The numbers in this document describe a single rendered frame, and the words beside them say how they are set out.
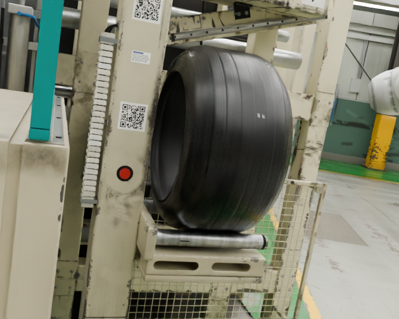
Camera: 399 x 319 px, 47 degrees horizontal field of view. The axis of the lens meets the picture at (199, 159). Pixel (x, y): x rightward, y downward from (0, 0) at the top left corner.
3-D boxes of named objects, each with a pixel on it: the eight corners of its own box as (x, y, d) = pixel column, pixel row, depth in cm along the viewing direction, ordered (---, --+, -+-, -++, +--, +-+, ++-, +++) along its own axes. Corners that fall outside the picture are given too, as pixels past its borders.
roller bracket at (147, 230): (142, 261, 122) (148, 226, 120) (123, 212, 159) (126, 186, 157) (154, 262, 123) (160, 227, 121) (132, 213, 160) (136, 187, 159)
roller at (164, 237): (151, 247, 126) (152, 231, 125) (147, 240, 130) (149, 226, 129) (265, 252, 137) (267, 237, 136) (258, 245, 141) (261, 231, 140)
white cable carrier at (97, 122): (80, 206, 127) (102, 31, 118) (80, 201, 131) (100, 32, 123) (96, 207, 128) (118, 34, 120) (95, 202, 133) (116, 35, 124)
